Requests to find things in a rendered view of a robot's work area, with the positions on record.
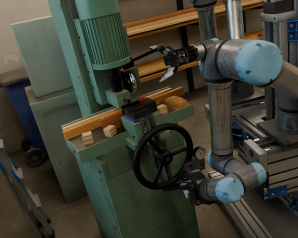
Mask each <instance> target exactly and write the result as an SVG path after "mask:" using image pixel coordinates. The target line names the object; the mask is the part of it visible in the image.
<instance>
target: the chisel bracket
mask: <svg viewBox="0 0 298 238"><path fill-rule="evenodd" d="M105 93H106V97H107V100H108V103H109V104H111V105H113V106H115V107H117V108H119V109H121V106H123V105H126V104H128V103H127V102H125V101H123V100H124V99H130V100H131V97H130V93H129V91H128V90H125V89H123V90H121V91H119V92H113V90H112V88H110V89H107V90H105Z"/></svg>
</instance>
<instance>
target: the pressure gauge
mask: <svg viewBox="0 0 298 238"><path fill-rule="evenodd" d="M200 153H201V154H200ZM205 154H206V151H205V149H204V148H202V147H200V146H197V147H195V148H194V150H193V157H195V158H196V159H197V161H199V160H201V159H202V158H204V156H205Z"/></svg>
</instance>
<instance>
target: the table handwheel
mask: <svg viewBox="0 0 298 238"><path fill-rule="evenodd" d="M165 130H174V131H177V132H179V133H180V134H181V135H182V136H183V137H184V139H185V141H186V147H184V148H181V149H179V150H176V151H173V152H169V151H168V150H166V149H160V148H159V147H158V146H157V145H156V143H155V142H154V141H153V139H152V137H153V136H154V135H156V134H157V133H159V132H162V131H165ZM148 141H149V142H150V143H151V145H152V146H153V147H154V155H155V156H156V159H157V161H158V162H160V165H159V168H158V171H157V174H156V176H155V179H154V182H150V181H148V180H146V179H145V178H144V176H143V175H142V172H141V170H140V157H141V153H142V151H143V149H144V147H145V145H146V144H147V142H148ZM184 151H187V154H186V158H185V161H184V163H183V165H182V167H181V169H180V170H179V171H178V172H177V174H176V175H174V176H173V177H172V178H171V179H169V180H167V181H165V182H161V183H158V179H159V176H160V173H161V171H162V169H163V166H164V165H165V166H167V165H169V164H170V163H171V162H172V160H173V156H174V155H176V154H179V153H181V152H184ZM192 158H193V141H192V138H191V136H190V134H189V133H188V132H187V130H186V129H185V128H183V127H182V126H180V125H178V124H175V123H164V124H160V125H158V126H155V127H154V128H152V129H151V130H149V131H148V132H147V133H146V134H145V135H144V136H143V137H142V139H141V140H140V141H139V143H138V145H137V147H136V149H135V152H134V156H133V163H132V164H133V171H134V174H135V177H136V179H137V180H138V181H139V182H140V183H141V184H142V185H143V186H144V187H146V188H149V189H153V190H161V189H165V188H168V187H170V186H172V185H174V184H175V183H176V182H178V181H179V180H180V179H181V178H180V177H179V176H178V173H179V172H180V173H183V174H185V171H184V170H183V166H184V164H185V163H187V162H190V161H192Z"/></svg>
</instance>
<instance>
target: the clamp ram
mask: <svg viewBox="0 0 298 238"><path fill-rule="evenodd" d="M138 103H140V101H139V100H136V101H133V102H131V103H128V104H126V105H123V106H121V109H122V112H123V116H124V115H125V114H124V110H123V109H125V107H127V108H128V107H130V106H133V105H135V104H138Z"/></svg>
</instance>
